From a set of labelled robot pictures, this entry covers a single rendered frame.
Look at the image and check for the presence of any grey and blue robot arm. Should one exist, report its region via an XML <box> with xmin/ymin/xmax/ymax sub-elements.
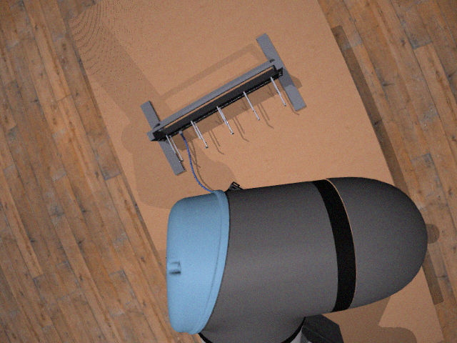
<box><xmin>166</xmin><ymin>177</ymin><xmax>428</xmax><ymax>343</ymax></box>

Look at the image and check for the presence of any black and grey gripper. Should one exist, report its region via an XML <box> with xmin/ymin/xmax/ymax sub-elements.
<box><xmin>226</xmin><ymin>182</ymin><xmax>242</xmax><ymax>192</ymax></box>

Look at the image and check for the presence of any dark grey patch panel rack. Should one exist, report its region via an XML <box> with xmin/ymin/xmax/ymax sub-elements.
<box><xmin>140</xmin><ymin>33</ymin><xmax>305</xmax><ymax>175</ymax></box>

